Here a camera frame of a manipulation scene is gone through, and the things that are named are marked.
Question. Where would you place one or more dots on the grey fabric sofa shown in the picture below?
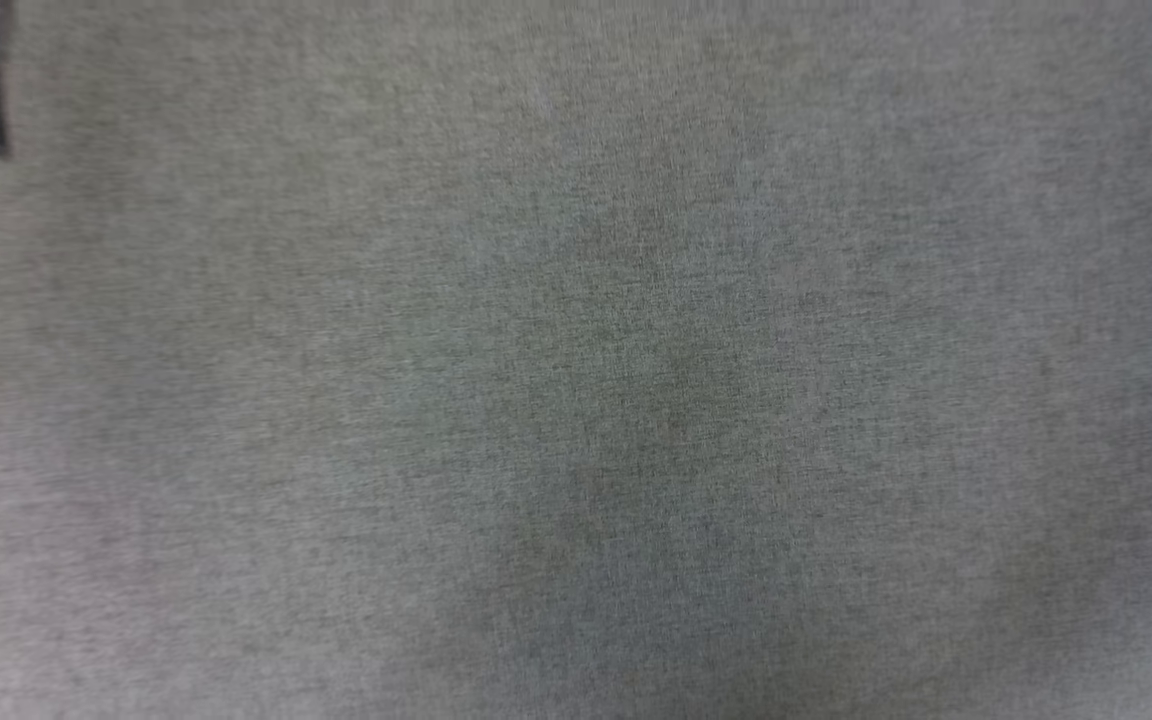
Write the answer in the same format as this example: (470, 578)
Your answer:
(636, 400)

